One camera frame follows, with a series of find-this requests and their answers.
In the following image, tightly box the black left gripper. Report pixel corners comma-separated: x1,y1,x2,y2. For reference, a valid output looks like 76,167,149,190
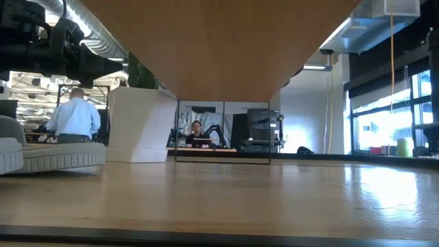
0,32,124,89

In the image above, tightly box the grey slide sandal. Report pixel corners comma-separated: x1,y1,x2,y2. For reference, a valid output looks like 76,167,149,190
0,115,106,174
0,137,24,175

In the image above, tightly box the person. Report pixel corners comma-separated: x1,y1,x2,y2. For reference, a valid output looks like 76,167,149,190
185,119,214,148
46,88,102,144

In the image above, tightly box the green cactus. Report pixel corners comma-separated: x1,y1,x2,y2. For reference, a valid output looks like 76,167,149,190
127,51,161,91

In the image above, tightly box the white faceted planter pot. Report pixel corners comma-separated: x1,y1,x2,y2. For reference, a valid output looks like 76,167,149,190
105,86,178,164

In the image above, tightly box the black monitor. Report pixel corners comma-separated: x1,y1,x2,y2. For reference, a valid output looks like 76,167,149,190
0,99,18,119

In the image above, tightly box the background wooden desk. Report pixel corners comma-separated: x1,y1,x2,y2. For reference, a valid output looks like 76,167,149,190
167,147,238,153

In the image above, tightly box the ceiling light bar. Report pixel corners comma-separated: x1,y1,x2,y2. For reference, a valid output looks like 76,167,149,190
303,64,333,72

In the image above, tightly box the grey ceiling air unit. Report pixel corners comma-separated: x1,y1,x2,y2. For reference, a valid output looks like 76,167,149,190
318,0,421,54

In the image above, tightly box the yellow-green cylinder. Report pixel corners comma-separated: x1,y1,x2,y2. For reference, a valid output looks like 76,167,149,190
396,137,414,158

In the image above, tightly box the silver ceiling duct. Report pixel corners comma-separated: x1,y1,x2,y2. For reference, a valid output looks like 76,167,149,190
34,0,130,59

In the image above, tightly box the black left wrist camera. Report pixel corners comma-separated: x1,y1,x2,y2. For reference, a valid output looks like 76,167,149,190
51,16,85,47

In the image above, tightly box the wooden shelf with wire frame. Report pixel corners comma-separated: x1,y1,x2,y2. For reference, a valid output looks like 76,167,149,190
0,0,439,247

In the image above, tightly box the dark wall screen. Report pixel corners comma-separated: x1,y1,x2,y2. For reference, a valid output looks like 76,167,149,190
246,108,272,130

